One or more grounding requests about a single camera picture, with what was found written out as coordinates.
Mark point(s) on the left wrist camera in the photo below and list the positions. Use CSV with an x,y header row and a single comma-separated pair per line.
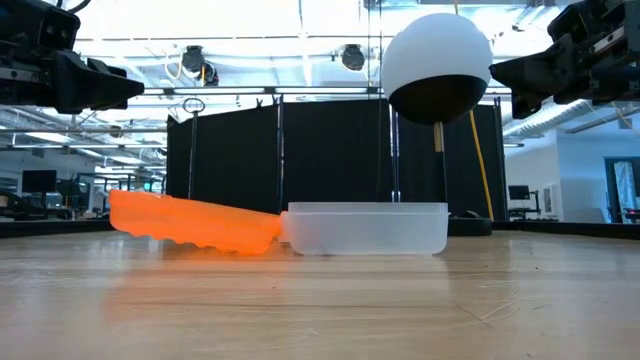
x,y
45,27

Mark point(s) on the orange plastic box lid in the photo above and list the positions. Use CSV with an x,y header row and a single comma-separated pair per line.
x,y
190,222

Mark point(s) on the clear plastic supply box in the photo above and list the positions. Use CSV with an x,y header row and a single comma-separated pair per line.
x,y
365,230

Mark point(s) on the dark-framed door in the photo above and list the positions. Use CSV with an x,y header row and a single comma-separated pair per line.
x,y
610,190

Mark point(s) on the black folding partition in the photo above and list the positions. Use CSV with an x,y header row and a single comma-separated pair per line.
x,y
335,160

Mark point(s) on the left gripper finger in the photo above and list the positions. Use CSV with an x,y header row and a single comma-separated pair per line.
x,y
85,87
112,69

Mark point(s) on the black computer monitor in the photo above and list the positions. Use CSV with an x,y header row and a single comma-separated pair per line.
x,y
519,192
39,181

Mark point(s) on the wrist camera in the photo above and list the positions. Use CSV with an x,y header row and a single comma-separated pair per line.
x,y
45,27
575,17

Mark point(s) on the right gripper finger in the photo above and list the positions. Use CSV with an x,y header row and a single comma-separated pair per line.
x,y
521,105
540,72

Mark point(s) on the black ceiling spotlight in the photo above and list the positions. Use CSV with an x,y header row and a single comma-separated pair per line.
x,y
353,57
192,57

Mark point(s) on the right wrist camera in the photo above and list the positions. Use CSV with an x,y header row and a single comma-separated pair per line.
x,y
575,17

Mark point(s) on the white globe lamp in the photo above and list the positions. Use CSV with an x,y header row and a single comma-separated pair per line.
x,y
435,50

